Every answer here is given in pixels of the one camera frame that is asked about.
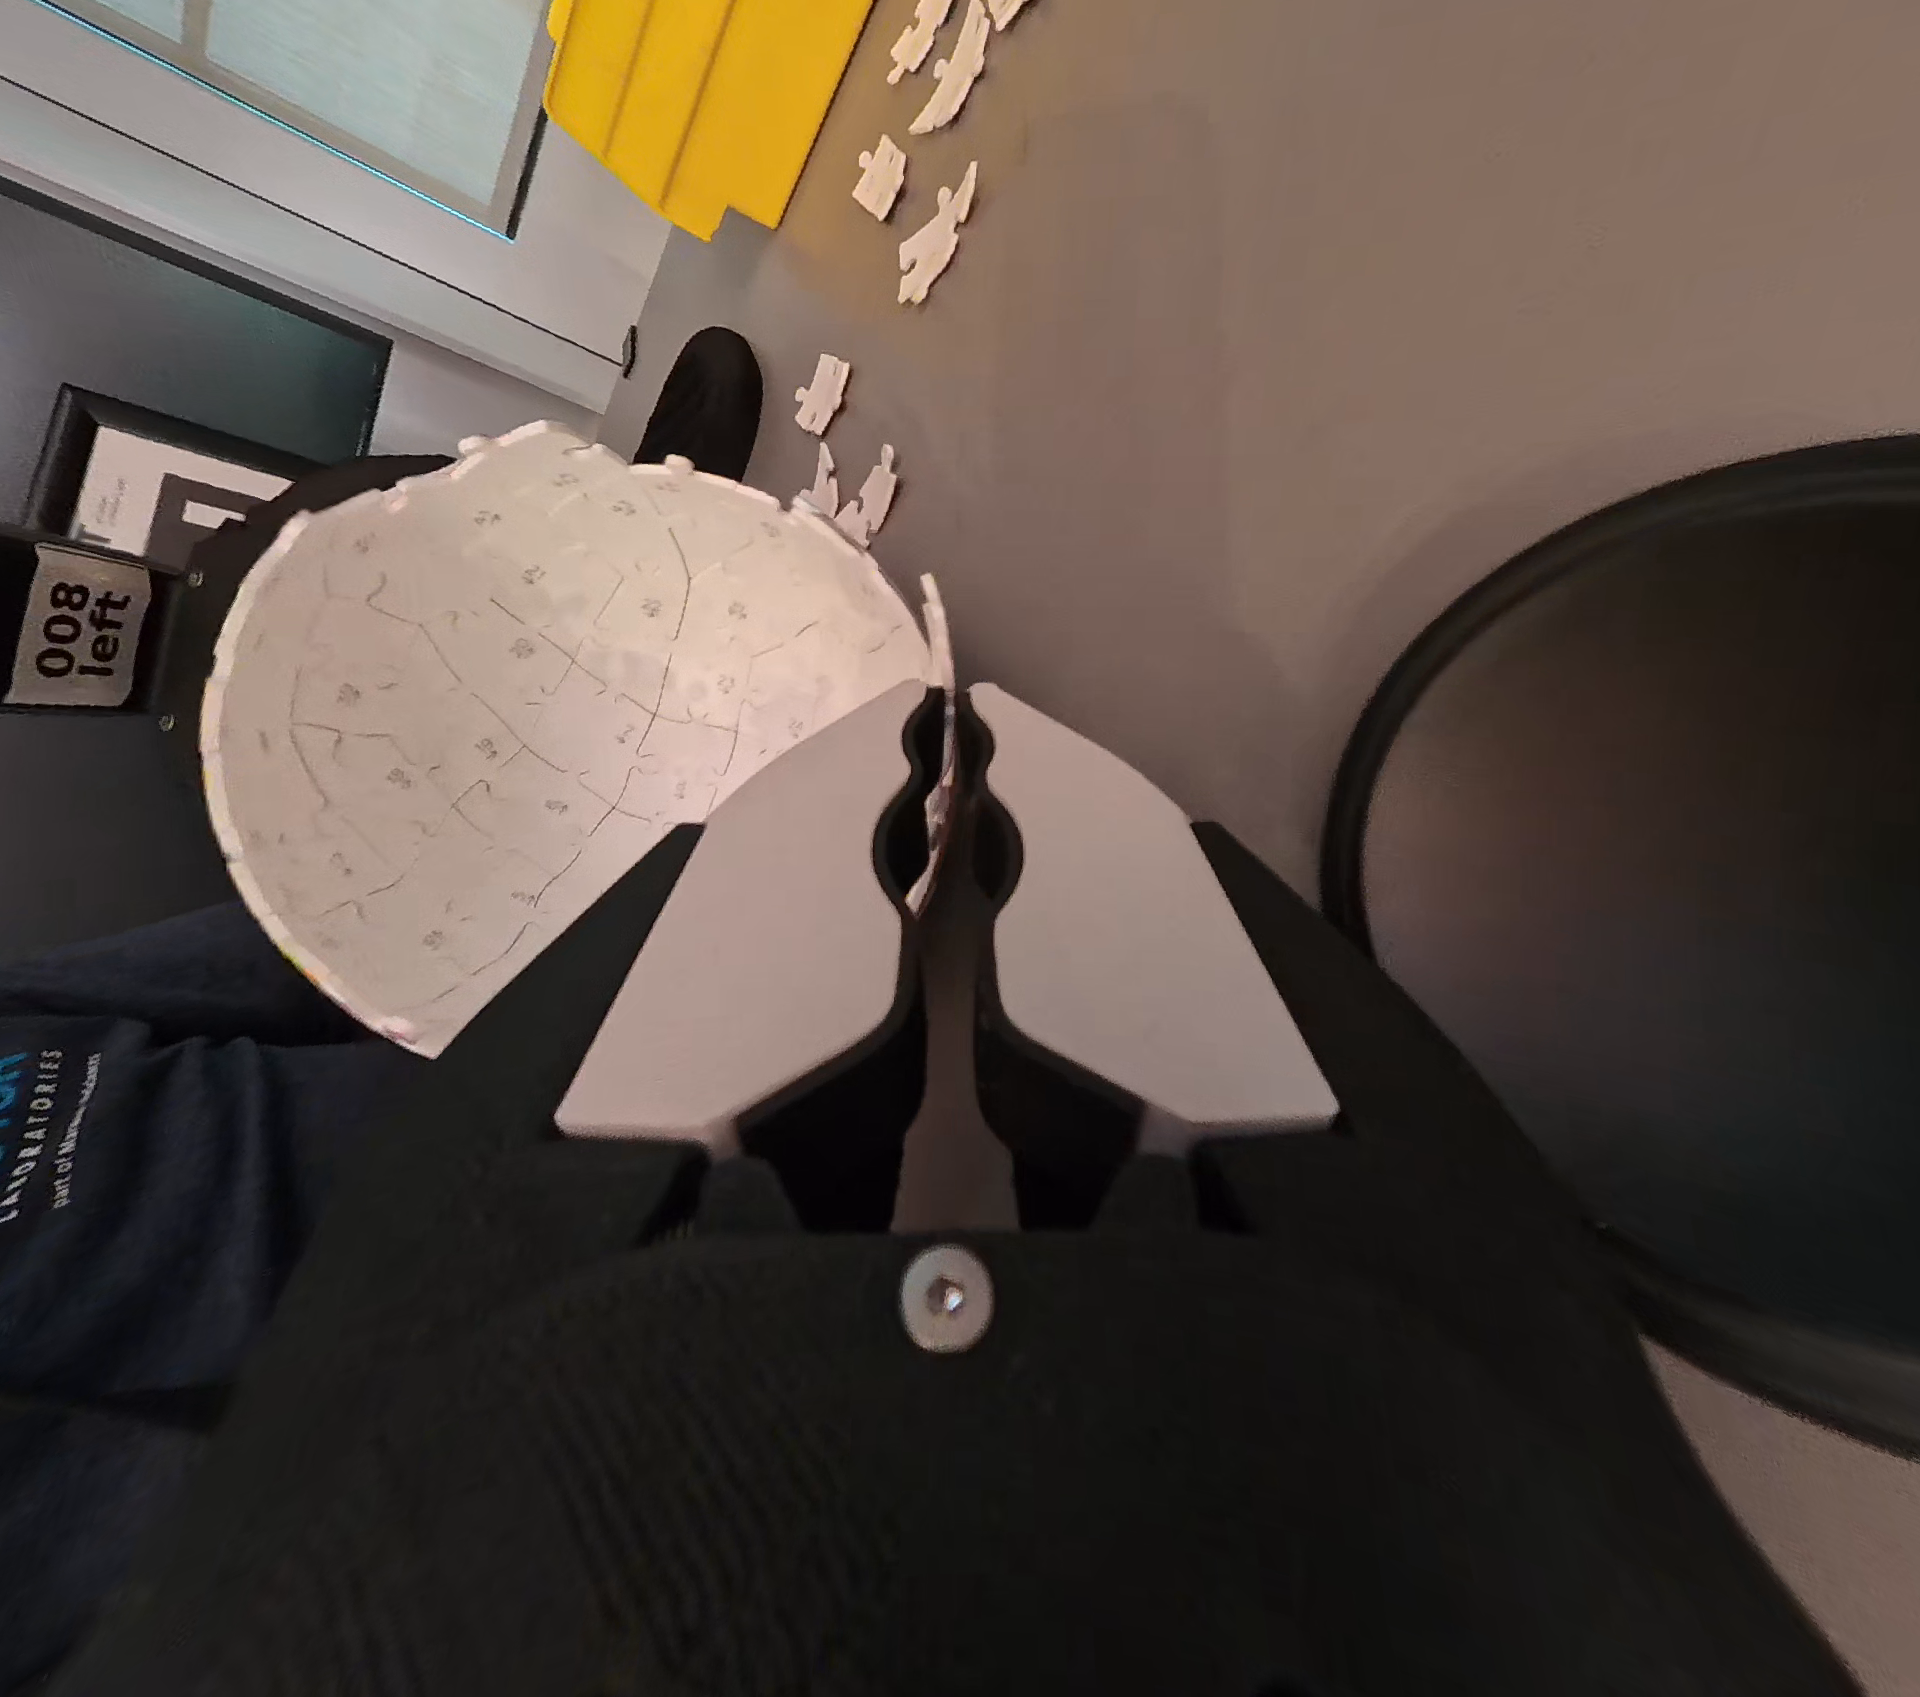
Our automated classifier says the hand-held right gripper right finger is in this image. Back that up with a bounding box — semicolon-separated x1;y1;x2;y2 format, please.
955;680;1341;1137

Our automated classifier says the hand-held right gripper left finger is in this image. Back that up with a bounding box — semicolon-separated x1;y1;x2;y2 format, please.
552;680;943;1150

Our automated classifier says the colourful puzzle ball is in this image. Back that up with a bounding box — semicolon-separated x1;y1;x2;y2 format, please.
198;418;957;1057

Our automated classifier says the group of puzzle pieces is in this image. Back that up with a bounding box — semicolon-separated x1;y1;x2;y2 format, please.
792;0;1062;547

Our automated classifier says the black round ball stand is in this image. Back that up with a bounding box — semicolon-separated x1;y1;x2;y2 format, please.
1320;432;1920;1451

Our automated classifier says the person's dark clothing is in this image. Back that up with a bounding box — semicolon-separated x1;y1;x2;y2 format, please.
0;902;451;1429

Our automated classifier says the black rounded object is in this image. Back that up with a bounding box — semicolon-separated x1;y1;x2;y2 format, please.
636;326;768;477

